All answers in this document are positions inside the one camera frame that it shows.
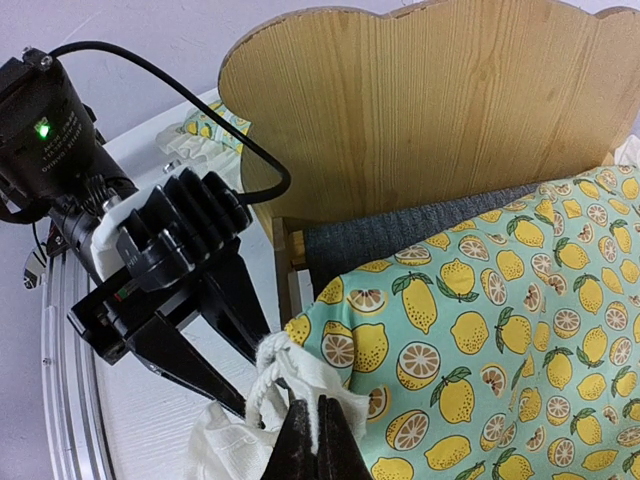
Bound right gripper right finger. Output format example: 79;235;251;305
316;396;371;480

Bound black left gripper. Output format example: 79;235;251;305
69;239;270;418

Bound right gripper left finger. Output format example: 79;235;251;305
262;400;317;480

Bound lemon print bed cushion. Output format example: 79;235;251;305
187;162;640;480

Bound wooden pet bed frame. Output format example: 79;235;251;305
218;1;639;321

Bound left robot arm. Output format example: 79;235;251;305
1;49;269;416

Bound grey bed base mat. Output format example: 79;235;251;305
303;183;537;295

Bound small lemon print pillow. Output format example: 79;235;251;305
156;109;243;192

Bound aluminium front rail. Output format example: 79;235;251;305
24;244;116;479

